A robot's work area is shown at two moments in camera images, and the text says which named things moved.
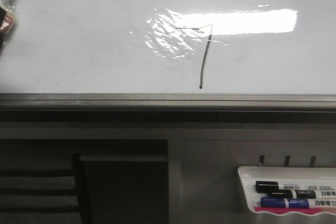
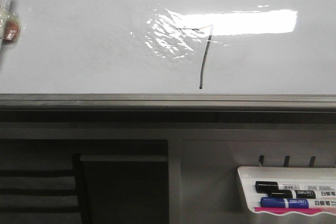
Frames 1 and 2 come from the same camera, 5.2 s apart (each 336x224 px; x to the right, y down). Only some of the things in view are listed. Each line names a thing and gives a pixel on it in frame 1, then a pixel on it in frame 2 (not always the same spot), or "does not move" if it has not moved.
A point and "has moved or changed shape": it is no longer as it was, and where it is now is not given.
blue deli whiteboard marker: [296, 203] does not move
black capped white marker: [265, 186] does not move
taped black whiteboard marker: [7, 3] has moved or changed shape
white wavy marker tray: [250, 175] does not move
